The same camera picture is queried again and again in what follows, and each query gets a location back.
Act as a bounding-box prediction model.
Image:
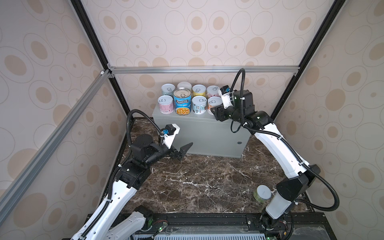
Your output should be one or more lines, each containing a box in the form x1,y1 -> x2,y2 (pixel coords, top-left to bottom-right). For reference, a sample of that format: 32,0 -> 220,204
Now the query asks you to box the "peach label white-lid can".
208,96 -> 223,115

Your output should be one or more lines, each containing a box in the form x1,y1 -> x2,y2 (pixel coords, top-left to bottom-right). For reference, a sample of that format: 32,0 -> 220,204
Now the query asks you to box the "blue label white-lid can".
192,96 -> 207,115

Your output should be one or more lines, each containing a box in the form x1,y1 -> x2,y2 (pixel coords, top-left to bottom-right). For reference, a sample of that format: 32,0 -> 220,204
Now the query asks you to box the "yellow label white-lid can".
192,85 -> 207,98

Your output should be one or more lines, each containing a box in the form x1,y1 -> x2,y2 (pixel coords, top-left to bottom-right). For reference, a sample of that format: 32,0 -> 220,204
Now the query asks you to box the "pink label white-lid can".
158,95 -> 174,114

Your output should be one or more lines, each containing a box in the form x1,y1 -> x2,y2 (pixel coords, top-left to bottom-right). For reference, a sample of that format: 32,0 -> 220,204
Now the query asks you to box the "green orange label can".
177,82 -> 192,91

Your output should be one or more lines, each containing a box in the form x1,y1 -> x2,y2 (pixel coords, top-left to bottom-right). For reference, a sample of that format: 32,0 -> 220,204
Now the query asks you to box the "teal label white-lid can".
161,84 -> 176,97

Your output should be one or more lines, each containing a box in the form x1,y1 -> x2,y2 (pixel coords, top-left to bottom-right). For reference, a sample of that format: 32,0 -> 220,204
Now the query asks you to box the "green yellow label can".
254,185 -> 272,203

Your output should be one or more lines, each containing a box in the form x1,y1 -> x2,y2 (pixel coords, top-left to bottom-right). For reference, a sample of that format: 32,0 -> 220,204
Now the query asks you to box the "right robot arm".
211,86 -> 320,230

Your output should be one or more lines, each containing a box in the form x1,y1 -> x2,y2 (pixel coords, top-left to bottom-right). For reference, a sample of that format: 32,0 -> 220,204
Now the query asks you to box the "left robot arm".
72,133 -> 193,240

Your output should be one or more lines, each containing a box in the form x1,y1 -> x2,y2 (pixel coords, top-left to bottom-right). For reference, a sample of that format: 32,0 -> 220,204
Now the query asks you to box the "grey metal cabinet box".
153,100 -> 251,158

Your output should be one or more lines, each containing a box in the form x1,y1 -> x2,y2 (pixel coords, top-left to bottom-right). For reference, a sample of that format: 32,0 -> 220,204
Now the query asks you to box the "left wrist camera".
161,124 -> 180,149

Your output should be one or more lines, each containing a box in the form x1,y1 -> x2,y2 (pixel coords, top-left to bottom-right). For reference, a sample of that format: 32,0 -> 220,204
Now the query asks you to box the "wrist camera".
219,85 -> 233,109
161,124 -> 180,149

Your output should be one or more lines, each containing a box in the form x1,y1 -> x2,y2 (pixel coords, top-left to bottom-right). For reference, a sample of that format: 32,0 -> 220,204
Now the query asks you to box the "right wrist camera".
219,85 -> 233,109

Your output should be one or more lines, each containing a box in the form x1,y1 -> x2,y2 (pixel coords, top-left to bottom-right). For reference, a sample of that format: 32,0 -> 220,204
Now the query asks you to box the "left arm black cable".
79,109 -> 164,240

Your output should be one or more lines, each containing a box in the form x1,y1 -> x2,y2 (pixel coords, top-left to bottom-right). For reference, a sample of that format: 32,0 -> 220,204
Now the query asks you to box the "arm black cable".
229,68 -> 340,240
79,109 -> 164,240

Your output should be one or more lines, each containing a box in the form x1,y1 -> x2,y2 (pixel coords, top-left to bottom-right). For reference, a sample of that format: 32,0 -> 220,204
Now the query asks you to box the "horizontal aluminium rail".
110,66 -> 300,75

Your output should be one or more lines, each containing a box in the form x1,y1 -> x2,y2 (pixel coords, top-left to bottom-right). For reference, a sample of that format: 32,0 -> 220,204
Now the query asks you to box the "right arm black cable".
229,68 -> 340,240

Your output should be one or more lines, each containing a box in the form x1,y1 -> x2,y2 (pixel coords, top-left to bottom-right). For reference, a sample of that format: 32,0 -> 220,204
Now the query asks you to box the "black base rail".
77,206 -> 337,240

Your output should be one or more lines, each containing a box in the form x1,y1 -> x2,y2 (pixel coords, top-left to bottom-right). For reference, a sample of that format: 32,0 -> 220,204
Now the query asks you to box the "right black corner post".
271,0 -> 347,120

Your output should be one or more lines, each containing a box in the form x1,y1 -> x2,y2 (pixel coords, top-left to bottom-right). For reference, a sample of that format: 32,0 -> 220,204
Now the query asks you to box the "black corner post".
69,0 -> 130,115
271,0 -> 347,120

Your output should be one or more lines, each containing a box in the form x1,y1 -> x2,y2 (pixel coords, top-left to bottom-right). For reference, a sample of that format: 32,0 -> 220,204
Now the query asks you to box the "left diagonal aluminium rail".
1,70 -> 111,225

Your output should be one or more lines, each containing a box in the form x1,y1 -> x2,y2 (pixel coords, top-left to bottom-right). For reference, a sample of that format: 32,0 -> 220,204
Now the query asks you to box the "left black corner post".
69,0 -> 130,115

